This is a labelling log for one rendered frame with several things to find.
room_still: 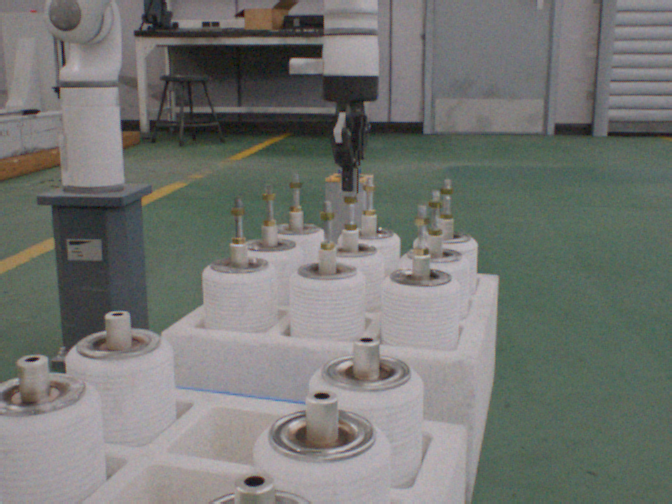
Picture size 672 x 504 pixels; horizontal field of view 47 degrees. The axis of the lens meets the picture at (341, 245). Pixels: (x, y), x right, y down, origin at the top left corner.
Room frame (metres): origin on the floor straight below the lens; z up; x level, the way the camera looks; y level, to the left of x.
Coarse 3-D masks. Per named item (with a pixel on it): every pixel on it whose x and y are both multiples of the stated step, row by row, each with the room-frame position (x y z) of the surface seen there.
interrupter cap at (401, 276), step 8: (400, 272) 0.93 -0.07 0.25; (408, 272) 0.93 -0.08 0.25; (432, 272) 0.93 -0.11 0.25; (440, 272) 0.93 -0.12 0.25; (392, 280) 0.90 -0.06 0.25; (400, 280) 0.89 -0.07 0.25; (408, 280) 0.89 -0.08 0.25; (416, 280) 0.90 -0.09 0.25; (432, 280) 0.90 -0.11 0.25; (440, 280) 0.89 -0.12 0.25; (448, 280) 0.89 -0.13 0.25
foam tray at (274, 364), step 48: (480, 288) 1.11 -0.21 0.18; (192, 336) 0.91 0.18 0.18; (240, 336) 0.90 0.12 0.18; (288, 336) 0.95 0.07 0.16; (480, 336) 0.90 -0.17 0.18; (192, 384) 0.91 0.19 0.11; (240, 384) 0.89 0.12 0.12; (288, 384) 0.88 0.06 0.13; (432, 384) 0.83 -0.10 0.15; (480, 384) 0.90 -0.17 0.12; (480, 432) 0.93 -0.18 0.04
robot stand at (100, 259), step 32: (64, 192) 1.27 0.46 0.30; (128, 192) 1.27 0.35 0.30; (64, 224) 1.25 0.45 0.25; (96, 224) 1.24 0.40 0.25; (128, 224) 1.27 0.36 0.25; (64, 256) 1.25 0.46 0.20; (96, 256) 1.24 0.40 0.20; (128, 256) 1.26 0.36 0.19; (64, 288) 1.25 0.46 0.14; (96, 288) 1.24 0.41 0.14; (128, 288) 1.26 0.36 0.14; (64, 320) 1.26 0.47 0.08; (96, 320) 1.24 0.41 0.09; (64, 352) 1.25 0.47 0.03
